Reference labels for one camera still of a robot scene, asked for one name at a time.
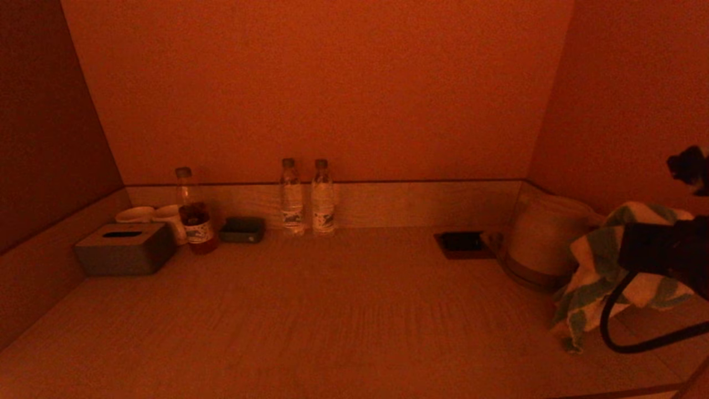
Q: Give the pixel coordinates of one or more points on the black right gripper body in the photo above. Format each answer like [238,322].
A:
[664,249]

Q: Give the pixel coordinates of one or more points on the green white striped towel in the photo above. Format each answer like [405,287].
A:
[592,266]

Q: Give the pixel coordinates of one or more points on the white electric kettle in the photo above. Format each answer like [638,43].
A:
[543,233]

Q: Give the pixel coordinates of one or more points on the grey kettle base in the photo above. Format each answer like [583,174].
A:
[526,280]

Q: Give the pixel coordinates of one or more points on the black pop-up power socket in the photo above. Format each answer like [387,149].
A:
[462,244]

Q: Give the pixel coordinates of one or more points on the clear water bottle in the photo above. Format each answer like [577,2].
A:
[291,205]
[322,205]

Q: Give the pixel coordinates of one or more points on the small teal box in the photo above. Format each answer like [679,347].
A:
[242,230]

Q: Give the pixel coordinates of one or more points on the brown drink bottle patterned label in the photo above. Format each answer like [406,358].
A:
[198,230]

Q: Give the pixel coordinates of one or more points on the white ceramic cup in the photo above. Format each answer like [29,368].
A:
[170,219]
[134,214]

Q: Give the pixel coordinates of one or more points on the grey tissue box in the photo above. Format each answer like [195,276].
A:
[124,252]

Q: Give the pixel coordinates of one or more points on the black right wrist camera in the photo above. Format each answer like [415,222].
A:
[689,166]

